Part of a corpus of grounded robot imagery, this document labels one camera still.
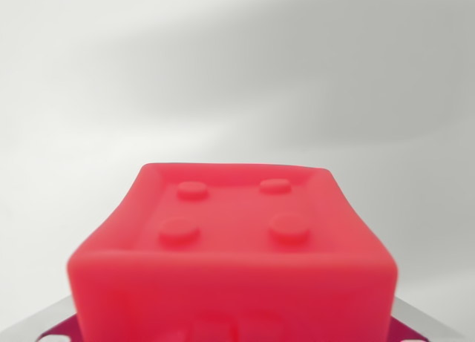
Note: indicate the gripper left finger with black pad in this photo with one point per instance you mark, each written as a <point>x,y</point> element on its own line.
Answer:
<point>44,325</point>

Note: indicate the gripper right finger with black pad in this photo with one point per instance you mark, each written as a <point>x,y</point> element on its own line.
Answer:
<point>430,329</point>

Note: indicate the red cube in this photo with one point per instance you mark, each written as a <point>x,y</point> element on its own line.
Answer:
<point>230,253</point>

